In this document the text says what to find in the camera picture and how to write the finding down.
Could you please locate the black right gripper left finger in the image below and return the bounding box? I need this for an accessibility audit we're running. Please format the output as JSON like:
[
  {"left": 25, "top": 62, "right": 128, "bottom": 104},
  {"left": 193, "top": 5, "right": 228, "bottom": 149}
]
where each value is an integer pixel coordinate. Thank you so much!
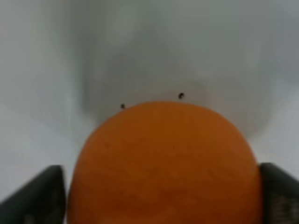
[{"left": 0, "top": 165, "right": 66, "bottom": 224}]

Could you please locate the orange fruit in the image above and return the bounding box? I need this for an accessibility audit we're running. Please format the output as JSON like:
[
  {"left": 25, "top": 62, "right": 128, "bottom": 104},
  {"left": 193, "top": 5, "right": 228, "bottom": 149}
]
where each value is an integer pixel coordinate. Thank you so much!
[{"left": 67, "top": 102, "right": 263, "bottom": 224}]

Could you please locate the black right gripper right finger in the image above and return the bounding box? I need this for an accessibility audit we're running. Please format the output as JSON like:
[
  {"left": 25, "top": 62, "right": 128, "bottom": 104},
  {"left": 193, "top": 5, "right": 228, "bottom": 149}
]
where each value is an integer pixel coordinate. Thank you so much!
[{"left": 260, "top": 163, "right": 299, "bottom": 224}]

